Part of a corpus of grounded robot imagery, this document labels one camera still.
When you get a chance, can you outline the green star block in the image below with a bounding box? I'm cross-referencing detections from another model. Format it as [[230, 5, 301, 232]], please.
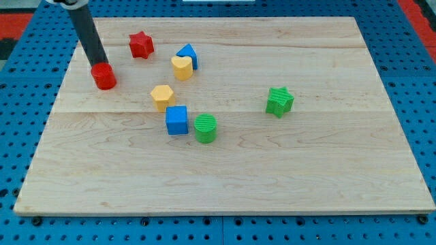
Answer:
[[266, 86, 294, 118]]

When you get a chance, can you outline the red star block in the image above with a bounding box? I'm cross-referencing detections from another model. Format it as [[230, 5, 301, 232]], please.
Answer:
[[129, 31, 155, 59]]

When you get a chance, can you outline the green cylinder block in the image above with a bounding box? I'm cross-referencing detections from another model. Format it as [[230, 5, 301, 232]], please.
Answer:
[[194, 113, 217, 144]]

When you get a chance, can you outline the blue cube block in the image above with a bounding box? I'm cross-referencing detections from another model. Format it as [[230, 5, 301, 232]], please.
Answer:
[[166, 105, 189, 135]]

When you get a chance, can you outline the yellow hexagon block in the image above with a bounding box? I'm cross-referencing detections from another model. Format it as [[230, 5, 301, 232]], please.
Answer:
[[150, 85, 176, 112]]

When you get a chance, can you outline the yellow heart block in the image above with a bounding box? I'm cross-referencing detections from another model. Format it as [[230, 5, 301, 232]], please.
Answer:
[[170, 56, 193, 81]]

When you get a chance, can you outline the blue triangle block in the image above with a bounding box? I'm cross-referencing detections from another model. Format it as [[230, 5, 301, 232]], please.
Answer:
[[176, 44, 198, 70]]

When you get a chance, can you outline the light wooden board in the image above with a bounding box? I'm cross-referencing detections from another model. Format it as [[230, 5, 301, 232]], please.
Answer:
[[14, 17, 435, 216]]

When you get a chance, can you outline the red cylinder block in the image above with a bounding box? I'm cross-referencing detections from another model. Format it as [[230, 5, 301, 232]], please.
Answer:
[[91, 63, 117, 90]]

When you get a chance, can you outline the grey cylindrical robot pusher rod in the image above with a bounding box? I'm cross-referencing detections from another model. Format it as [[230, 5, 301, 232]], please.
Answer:
[[61, 0, 108, 66]]

